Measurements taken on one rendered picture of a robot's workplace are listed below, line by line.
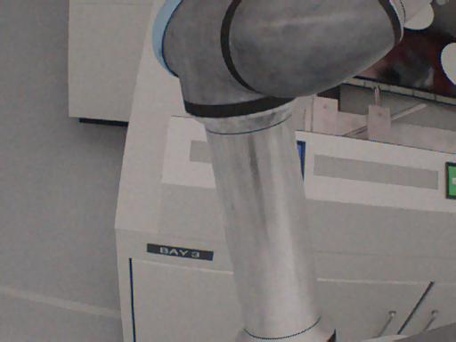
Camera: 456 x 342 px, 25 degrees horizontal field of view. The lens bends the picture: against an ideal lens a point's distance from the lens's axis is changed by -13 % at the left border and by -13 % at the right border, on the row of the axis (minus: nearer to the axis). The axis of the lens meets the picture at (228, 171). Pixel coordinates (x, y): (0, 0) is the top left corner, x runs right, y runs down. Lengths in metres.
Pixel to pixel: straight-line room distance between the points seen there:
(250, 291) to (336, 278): 0.44
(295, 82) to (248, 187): 0.16
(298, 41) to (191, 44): 0.13
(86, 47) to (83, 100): 0.20
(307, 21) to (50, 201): 1.54
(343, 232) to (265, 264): 0.33
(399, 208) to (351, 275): 0.21
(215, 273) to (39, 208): 0.92
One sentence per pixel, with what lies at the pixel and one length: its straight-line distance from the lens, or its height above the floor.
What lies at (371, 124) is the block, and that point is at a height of 0.91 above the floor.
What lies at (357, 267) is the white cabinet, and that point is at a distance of 1.53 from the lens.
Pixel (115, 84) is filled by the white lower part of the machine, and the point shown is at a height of 0.23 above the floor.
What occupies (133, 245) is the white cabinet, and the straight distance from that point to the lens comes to 1.52.
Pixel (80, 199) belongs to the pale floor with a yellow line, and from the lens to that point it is 2.43.
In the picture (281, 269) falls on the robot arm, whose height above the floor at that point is 1.13.
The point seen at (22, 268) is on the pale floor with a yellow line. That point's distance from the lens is 2.36.
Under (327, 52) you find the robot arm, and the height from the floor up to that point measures 1.38.
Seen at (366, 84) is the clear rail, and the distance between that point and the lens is 1.54.
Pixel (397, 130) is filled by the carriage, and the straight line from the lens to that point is 1.53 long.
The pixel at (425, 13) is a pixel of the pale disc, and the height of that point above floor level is 0.90.
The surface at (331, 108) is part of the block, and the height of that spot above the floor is 0.91.
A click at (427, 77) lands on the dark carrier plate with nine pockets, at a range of 1.58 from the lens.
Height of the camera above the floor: 2.14
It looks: 60 degrees down
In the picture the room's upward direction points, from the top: 10 degrees clockwise
